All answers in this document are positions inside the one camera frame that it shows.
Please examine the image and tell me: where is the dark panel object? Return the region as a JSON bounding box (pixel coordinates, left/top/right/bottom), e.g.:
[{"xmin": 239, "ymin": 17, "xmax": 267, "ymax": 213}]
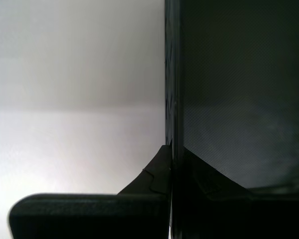
[{"xmin": 163, "ymin": 0, "xmax": 299, "ymax": 239}]

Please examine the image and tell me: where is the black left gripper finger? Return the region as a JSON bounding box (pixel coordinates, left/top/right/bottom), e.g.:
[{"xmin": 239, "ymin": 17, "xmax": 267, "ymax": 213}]
[
  {"xmin": 182, "ymin": 146, "xmax": 299, "ymax": 239},
  {"xmin": 8, "ymin": 145, "xmax": 172, "ymax": 239}
]

